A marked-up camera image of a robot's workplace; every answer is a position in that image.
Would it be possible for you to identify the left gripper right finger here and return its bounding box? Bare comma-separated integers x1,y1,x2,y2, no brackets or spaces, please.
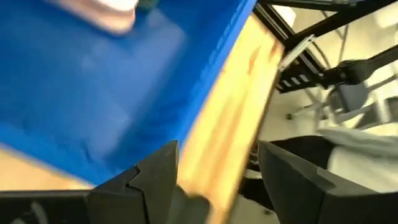
257,141,398,224

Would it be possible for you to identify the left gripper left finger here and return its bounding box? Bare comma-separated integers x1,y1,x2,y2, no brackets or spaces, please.
88,139,180,224

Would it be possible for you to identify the blue plastic bin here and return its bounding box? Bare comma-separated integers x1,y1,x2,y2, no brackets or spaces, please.
0,0,259,187

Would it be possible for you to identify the pink slide sandal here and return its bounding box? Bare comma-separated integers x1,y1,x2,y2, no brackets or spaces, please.
46,0,139,35

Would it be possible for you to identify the white grey fabric bundle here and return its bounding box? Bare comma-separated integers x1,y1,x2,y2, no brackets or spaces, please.
317,127,398,194

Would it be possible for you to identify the grey office chair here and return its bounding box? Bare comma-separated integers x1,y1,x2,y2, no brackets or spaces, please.
285,80,398,128

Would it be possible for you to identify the black metal bar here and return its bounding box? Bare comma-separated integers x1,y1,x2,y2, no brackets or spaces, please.
323,45,398,86

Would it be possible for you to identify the black aluminium extrusion frame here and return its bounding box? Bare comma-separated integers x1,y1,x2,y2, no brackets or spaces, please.
253,0,398,94

